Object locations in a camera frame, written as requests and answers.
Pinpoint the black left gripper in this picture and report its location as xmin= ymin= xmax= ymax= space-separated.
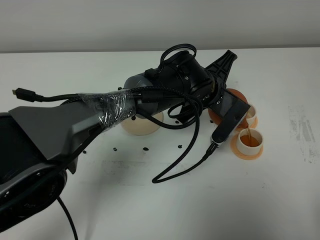
xmin=156 ymin=50 xmax=237 ymax=109

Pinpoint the brown clay teapot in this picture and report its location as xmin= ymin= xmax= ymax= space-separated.
xmin=208 ymin=88 xmax=249 ymax=131

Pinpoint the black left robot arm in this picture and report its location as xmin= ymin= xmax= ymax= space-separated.
xmin=0 ymin=44 xmax=248 ymax=231

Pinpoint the beige round teapot coaster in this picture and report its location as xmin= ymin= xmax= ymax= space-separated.
xmin=120 ymin=116 xmax=160 ymax=136

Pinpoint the white far teacup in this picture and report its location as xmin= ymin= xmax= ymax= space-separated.
xmin=246 ymin=105 xmax=257 ymax=125

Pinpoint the white teacup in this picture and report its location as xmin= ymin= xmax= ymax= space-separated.
xmin=246 ymin=105 xmax=257 ymax=125
xmin=236 ymin=128 xmax=264 ymax=156

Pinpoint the orange far saucer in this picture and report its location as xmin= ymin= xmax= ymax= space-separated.
xmin=235 ymin=117 xmax=258 ymax=132

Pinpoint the orange saucer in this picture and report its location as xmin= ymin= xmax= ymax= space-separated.
xmin=230 ymin=134 xmax=264 ymax=161
xmin=235 ymin=117 xmax=258 ymax=132

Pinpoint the orange near saucer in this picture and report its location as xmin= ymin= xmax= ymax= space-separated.
xmin=230 ymin=134 xmax=264 ymax=161

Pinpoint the white near teacup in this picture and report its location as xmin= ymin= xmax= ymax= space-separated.
xmin=236 ymin=128 xmax=264 ymax=156

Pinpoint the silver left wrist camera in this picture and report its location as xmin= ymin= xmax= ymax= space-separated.
xmin=208 ymin=88 xmax=250 ymax=146

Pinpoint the black braided camera cable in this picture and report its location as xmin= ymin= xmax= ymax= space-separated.
xmin=12 ymin=43 xmax=221 ymax=240

